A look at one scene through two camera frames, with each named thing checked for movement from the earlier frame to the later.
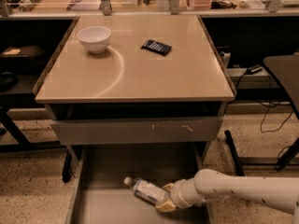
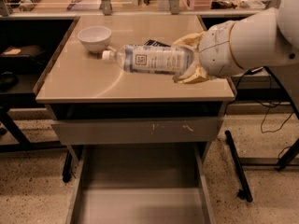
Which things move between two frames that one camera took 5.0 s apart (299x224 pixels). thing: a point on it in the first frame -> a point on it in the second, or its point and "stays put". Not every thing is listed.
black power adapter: x=254 y=69 stays put
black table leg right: x=234 y=153 stays put
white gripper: x=177 y=194 -> x=217 y=50
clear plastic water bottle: x=147 y=190 -> x=151 y=59
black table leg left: x=22 y=145 stays put
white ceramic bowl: x=95 y=38 stays put
